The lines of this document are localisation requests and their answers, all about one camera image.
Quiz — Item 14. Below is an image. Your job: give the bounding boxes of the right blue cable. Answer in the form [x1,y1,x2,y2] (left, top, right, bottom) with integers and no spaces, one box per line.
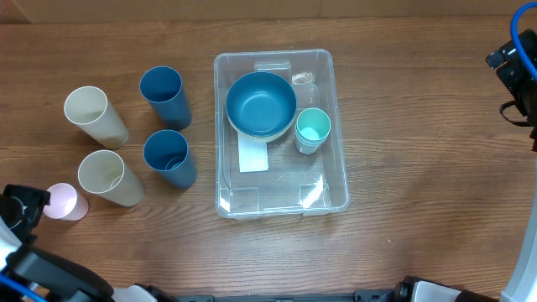
[509,0,537,81]

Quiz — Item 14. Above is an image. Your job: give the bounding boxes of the white label in bin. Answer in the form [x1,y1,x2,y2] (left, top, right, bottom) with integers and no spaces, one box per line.
[237,133,269,173]

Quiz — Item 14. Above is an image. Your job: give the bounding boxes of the mint green small cup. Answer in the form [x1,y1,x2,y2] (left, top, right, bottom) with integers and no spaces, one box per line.
[295,107,331,144]

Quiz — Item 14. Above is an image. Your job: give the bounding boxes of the dark blue tall cup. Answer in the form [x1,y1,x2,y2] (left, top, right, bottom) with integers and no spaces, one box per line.
[139,65,192,130]
[143,129,197,189]

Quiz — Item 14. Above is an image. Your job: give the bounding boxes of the blue cable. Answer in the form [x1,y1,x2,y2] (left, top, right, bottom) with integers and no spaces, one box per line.
[509,0,537,81]
[0,272,47,302]

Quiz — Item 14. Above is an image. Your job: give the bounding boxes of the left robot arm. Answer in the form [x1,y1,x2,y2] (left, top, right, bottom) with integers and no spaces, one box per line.
[1,185,113,301]

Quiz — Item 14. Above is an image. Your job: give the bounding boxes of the clear plastic storage bin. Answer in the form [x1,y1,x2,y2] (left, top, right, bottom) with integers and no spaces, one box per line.
[213,48,351,220]

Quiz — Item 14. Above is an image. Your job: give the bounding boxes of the cream bowl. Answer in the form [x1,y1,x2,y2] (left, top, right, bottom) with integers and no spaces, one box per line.
[235,128,289,143]
[228,119,293,143]

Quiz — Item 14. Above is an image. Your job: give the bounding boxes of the beige tall cup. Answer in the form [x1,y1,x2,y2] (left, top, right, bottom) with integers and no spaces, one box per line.
[64,86,129,149]
[77,150,145,207]

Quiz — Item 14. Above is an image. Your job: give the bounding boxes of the left blue cable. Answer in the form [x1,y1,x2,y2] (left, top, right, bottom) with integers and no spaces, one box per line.
[0,272,47,302]

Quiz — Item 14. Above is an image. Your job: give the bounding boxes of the light blue small cup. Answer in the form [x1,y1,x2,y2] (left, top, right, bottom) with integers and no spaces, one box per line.
[295,127,329,147]

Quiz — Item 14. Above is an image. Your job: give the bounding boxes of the dark blue bowl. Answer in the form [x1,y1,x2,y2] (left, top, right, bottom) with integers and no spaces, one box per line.
[226,71,298,131]

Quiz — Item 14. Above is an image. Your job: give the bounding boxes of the pink small cup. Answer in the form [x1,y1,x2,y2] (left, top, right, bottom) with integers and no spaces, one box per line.
[44,183,89,221]

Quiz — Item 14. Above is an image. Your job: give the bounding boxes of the grey small cup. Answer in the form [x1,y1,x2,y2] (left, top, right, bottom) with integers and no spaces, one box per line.
[295,139,323,155]

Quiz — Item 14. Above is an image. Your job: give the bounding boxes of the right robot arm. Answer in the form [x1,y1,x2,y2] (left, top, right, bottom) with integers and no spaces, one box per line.
[486,41,536,302]

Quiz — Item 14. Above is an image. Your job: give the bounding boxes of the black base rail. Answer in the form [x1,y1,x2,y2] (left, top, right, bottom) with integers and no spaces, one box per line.
[173,289,394,302]

